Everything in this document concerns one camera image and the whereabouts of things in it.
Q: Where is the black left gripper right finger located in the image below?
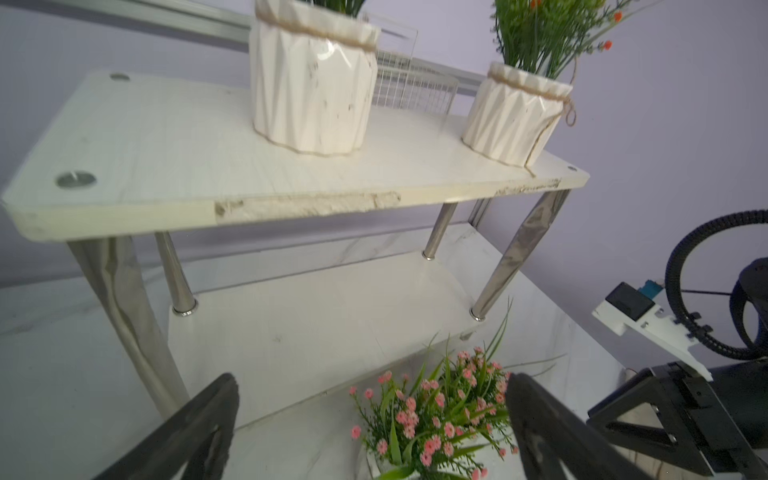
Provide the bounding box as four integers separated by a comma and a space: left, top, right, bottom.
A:
505, 374, 648, 479

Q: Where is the pink flower pot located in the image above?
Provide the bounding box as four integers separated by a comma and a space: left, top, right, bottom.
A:
348, 321, 519, 479

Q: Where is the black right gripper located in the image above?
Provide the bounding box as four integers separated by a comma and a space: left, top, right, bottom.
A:
587, 359, 767, 479

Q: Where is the aluminium frame profile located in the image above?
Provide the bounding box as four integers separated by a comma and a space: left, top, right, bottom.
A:
35, 0, 499, 97

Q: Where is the white two-tier rack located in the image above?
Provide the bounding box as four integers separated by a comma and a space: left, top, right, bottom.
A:
2, 72, 589, 424

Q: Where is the orange flower pot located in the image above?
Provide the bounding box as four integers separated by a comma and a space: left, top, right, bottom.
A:
461, 0, 644, 169
249, 1, 381, 156

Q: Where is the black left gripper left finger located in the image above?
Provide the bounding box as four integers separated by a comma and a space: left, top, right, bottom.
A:
97, 373, 240, 479

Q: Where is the white wire basket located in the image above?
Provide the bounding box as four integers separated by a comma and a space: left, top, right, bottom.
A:
359, 11, 459, 115

